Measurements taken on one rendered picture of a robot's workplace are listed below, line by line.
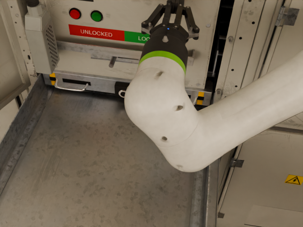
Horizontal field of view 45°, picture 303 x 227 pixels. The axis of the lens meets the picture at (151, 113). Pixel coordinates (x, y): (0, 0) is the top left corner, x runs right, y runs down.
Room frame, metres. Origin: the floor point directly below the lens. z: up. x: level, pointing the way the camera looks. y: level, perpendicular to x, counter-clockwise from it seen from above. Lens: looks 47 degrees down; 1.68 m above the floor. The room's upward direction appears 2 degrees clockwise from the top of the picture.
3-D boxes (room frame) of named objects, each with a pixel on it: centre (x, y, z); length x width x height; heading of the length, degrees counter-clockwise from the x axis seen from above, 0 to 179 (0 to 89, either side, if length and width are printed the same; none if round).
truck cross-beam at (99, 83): (0.86, 0.08, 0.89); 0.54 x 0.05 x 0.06; 83
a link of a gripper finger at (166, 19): (0.71, -0.02, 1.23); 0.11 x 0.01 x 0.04; 175
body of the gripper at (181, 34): (0.64, -0.03, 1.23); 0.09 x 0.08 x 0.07; 173
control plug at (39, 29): (0.80, 0.30, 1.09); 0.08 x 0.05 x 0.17; 173
